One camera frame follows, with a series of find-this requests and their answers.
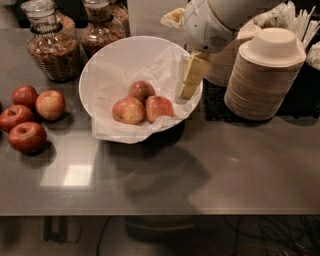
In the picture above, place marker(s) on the red apple front left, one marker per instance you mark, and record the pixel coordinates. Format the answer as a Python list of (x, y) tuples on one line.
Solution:
[(27, 138)]

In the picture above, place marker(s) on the white sign card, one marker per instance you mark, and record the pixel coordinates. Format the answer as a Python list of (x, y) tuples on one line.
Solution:
[(145, 16)]

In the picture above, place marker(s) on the glass granola jar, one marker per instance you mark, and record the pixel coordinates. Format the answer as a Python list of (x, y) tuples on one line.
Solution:
[(55, 50), (102, 28)]

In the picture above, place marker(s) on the black rubber mat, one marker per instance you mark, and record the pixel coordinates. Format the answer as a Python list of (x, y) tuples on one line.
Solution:
[(303, 99)]

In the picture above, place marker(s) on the red apple back left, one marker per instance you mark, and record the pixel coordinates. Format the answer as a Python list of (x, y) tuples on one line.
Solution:
[(25, 95)]

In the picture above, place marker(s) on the stack paper bowls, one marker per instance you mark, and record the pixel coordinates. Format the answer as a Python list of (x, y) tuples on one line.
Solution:
[(263, 73), (221, 63)]

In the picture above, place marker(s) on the white plastic cutlery bundle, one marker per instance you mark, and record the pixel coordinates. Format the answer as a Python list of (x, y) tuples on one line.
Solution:
[(300, 23)]

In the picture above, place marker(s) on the yellow-red apple on table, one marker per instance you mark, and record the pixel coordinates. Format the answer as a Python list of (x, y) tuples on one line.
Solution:
[(50, 105)]

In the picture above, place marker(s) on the white bowl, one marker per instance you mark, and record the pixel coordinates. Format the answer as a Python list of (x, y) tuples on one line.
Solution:
[(116, 63)]

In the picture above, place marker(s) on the red apple middle left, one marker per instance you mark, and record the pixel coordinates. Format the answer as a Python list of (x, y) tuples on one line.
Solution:
[(15, 115)]

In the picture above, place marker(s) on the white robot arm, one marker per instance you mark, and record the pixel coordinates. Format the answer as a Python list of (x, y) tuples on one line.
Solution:
[(239, 12)]

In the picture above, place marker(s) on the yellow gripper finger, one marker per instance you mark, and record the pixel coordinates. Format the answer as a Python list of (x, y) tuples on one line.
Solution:
[(197, 66), (179, 80)]

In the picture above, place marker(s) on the red apple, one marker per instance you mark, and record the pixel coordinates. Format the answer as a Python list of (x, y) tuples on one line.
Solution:
[(27, 138), (15, 115), (25, 95)]

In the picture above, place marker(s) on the white paper liner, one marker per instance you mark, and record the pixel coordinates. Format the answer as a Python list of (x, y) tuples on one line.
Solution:
[(156, 73)]

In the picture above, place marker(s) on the front stack paper bowls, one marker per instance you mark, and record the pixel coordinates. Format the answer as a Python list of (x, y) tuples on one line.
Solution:
[(263, 73)]

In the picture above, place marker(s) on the back stack paper bowls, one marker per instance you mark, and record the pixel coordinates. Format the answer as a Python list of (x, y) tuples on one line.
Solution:
[(221, 63)]

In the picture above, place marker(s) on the left glass granola jar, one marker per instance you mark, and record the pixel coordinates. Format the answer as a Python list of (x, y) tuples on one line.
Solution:
[(55, 50)]

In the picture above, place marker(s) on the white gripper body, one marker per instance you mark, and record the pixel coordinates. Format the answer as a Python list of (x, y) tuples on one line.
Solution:
[(204, 27)]

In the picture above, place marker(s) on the right glass granola jar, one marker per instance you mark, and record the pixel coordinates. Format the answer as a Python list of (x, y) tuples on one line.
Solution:
[(102, 28)]

